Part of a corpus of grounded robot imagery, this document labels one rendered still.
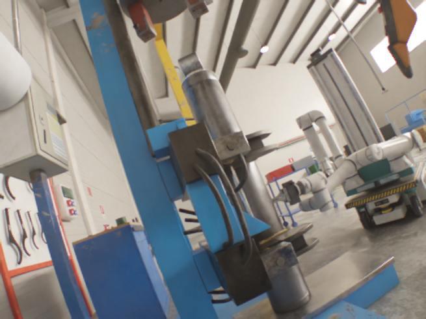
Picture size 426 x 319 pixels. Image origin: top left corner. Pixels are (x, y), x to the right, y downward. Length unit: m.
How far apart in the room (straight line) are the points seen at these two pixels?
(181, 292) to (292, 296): 0.53
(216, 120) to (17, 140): 0.90
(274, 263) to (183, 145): 0.55
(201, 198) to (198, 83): 0.68
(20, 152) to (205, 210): 0.75
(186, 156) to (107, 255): 1.68
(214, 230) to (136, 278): 1.57
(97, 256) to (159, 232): 1.34
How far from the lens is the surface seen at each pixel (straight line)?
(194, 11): 1.75
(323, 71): 2.89
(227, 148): 0.96
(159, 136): 1.11
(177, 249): 1.20
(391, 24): 1.04
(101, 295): 2.52
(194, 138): 0.94
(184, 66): 1.50
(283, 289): 1.31
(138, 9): 1.94
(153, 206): 1.20
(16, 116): 1.19
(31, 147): 1.10
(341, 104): 2.80
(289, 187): 1.39
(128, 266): 2.41
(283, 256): 0.99
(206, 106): 1.32
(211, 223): 0.93
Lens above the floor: 0.75
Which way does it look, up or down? 10 degrees up
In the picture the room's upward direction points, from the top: 22 degrees counter-clockwise
